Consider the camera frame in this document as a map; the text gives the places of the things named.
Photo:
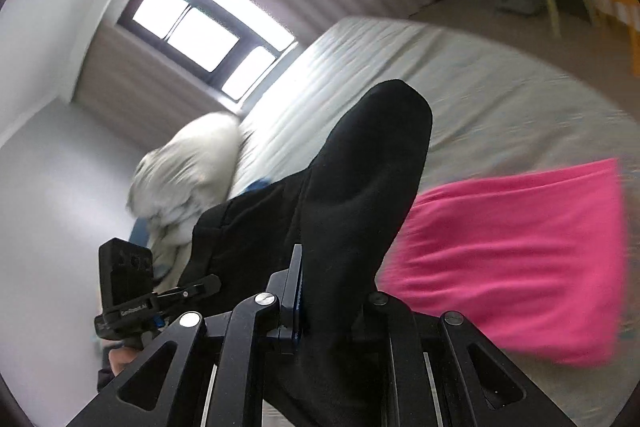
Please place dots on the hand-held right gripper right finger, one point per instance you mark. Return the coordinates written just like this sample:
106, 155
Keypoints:
450, 357

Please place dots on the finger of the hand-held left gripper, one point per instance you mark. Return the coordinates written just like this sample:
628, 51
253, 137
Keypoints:
192, 287

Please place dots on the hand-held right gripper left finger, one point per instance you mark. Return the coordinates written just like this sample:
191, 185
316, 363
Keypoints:
240, 347

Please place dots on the black pants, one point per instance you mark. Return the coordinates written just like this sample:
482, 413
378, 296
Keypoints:
350, 207

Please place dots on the person's left hand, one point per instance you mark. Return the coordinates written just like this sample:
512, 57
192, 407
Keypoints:
122, 361

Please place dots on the folded beige duvet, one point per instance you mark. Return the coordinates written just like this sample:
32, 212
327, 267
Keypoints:
185, 177

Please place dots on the pink garment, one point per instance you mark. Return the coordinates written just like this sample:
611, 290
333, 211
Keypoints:
510, 257

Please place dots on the blue printed garment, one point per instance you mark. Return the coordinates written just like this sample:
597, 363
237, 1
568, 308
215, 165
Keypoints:
256, 185

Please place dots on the bed with grey bedspread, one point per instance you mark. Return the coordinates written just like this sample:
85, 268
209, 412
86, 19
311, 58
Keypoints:
450, 107

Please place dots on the dark framed window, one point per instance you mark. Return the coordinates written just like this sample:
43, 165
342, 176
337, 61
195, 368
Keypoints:
205, 27

